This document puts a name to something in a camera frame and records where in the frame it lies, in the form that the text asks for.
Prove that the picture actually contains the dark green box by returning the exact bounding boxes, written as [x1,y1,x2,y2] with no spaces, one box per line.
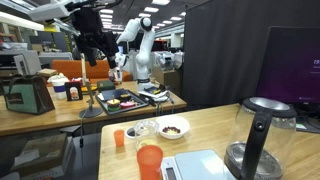
[96,79,116,93]

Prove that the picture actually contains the small orange plastic cup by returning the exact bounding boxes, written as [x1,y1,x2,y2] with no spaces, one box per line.
[113,129,126,148]

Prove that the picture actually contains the pink red toy food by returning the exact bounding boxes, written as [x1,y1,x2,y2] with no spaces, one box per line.
[119,100,137,110]

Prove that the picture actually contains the green and brown tote bag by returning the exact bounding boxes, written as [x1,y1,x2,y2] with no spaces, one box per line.
[2,74,56,116]

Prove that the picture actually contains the yellow green toy burger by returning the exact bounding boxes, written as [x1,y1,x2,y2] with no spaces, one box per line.
[106,98,122,112]

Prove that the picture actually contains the white cup with purple band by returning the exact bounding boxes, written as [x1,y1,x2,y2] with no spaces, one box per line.
[47,73,70,100]

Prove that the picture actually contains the white digital kitchen scale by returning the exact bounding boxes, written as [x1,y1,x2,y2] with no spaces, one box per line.
[160,149,232,180]

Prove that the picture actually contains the cardboard box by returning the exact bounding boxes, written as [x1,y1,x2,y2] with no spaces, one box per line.
[9,133,76,178]

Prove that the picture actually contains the grey metal tray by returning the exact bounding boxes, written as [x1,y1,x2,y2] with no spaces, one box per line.
[95,88,150,116]

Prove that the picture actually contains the white bowl with food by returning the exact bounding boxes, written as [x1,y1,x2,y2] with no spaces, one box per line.
[155,115,191,140]

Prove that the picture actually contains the wooden desk lamp stand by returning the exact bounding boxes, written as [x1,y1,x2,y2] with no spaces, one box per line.
[78,53,104,119]

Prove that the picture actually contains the orange sofa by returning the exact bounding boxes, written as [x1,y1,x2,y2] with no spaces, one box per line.
[51,59,133,84]

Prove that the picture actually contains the flat brown box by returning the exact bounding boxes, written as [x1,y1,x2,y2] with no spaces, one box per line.
[36,68,58,78]

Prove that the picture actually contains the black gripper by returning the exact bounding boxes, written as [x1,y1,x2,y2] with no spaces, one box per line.
[71,6,120,70]

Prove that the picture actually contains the dark toy food with yellow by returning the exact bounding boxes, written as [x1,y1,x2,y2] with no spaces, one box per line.
[119,93,132,102]

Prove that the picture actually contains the black computer monitor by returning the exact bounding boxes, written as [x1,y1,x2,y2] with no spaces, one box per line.
[255,25,320,131]

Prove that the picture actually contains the large orange plastic cup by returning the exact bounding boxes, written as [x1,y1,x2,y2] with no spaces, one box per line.
[136,144,164,180]

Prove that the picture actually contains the glass kettle with black handle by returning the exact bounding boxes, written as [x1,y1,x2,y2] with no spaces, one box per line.
[223,96,298,180]

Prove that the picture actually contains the clear glass jar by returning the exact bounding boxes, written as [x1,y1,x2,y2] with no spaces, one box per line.
[133,119,160,151]

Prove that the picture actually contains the small dark photo frame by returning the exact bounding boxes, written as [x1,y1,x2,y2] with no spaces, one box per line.
[64,81,84,102]

